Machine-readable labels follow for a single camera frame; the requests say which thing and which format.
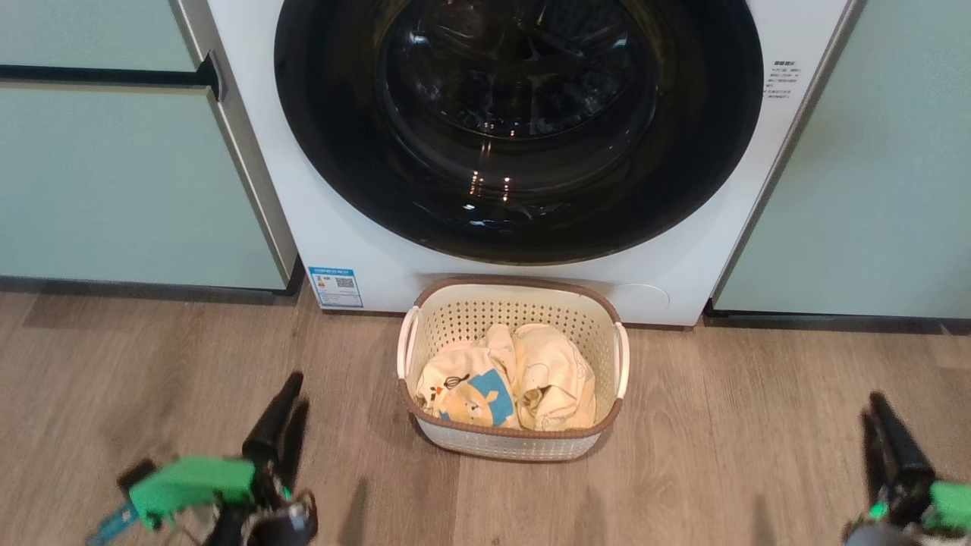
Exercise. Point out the cream line-drawing garment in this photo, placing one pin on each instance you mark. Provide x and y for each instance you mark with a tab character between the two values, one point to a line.
557	375

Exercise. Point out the white front-load washing machine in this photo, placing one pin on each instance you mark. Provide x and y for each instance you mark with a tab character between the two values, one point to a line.
364	227

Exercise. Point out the washing machine glass door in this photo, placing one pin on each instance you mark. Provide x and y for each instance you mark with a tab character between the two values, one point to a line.
334	136

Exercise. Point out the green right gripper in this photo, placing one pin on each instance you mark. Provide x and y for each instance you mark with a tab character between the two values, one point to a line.
952	504

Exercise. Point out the white round filter cover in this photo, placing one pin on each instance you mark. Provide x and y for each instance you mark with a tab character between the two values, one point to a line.
645	297

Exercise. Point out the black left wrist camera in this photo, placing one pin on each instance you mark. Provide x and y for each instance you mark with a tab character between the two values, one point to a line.
135	474

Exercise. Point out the mint green cabinet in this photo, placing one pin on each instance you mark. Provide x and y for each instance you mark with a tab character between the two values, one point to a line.
887	189
114	182

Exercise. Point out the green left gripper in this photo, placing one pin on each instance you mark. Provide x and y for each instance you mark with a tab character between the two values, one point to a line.
193	481

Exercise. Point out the cream perforated laundry basket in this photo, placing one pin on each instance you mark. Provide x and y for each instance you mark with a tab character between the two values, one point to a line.
463	311

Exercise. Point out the blue energy label sticker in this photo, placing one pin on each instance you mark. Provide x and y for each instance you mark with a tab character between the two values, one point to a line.
335	287

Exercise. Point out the cream garment with bear print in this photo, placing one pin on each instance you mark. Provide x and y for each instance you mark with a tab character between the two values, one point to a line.
470	379

